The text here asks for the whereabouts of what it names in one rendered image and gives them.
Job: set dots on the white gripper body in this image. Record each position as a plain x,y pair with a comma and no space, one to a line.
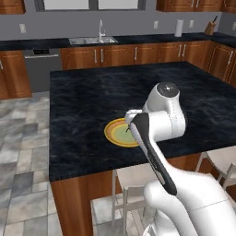
132,114

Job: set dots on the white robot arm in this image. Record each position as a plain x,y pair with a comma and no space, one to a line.
172,123

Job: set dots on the yellow orange green plate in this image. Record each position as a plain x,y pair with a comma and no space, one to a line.
115,133

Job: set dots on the wooden island counter base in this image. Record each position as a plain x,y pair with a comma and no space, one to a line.
80,199

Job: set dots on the white stool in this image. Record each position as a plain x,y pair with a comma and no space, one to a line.
135,179
222,159

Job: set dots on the long wooden base cupboard run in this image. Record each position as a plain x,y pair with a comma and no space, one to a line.
129,55

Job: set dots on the steel sink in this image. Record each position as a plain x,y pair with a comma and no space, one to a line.
92,40

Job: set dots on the steel tap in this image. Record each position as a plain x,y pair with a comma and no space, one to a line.
100,30

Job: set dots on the white paper towel roll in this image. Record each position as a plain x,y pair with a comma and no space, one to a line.
179,28

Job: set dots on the grey dishwasher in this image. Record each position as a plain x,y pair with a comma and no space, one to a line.
41,69

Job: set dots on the corner wooden base cupboard run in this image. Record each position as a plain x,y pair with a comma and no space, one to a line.
222,61

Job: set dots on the wooden knife block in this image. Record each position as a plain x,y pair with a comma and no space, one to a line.
210,28

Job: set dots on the grey framed window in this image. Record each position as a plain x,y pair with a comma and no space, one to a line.
90,4

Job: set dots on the narrow wooden base cupboard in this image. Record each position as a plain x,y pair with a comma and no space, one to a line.
14,75

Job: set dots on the white wall outlet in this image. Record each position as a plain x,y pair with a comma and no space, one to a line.
234,25
156,24
191,23
22,28

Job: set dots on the wide wooden wall cupboard run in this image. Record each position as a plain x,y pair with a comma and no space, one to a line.
190,5

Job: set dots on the small wooden wall cupboard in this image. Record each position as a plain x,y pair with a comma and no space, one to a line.
11,6

